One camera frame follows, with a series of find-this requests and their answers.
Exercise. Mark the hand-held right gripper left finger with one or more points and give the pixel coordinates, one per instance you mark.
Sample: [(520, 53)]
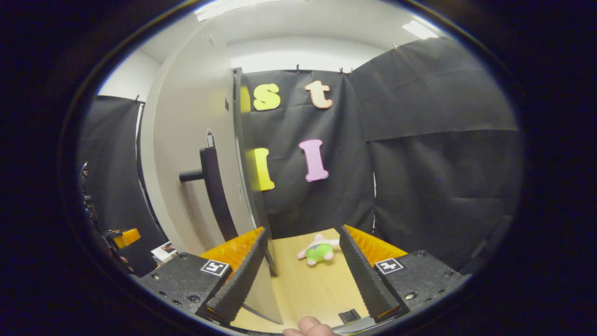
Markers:
[(242, 277)]

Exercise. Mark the grey cabinet door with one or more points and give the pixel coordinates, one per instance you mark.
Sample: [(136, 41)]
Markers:
[(186, 116)]

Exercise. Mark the black backdrop cloth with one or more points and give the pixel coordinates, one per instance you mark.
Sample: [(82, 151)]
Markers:
[(443, 186)]

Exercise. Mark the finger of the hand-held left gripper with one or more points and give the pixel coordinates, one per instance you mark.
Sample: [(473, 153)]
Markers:
[(128, 236)]

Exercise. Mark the ceiling light panel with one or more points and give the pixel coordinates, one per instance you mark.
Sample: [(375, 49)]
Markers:
[(419, 30), (233, 7)]

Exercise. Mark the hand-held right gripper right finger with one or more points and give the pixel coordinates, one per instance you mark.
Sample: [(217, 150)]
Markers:
[(364, 275)]

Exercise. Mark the pink green plush toy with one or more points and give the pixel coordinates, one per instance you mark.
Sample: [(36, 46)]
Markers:
[(319, 253)]

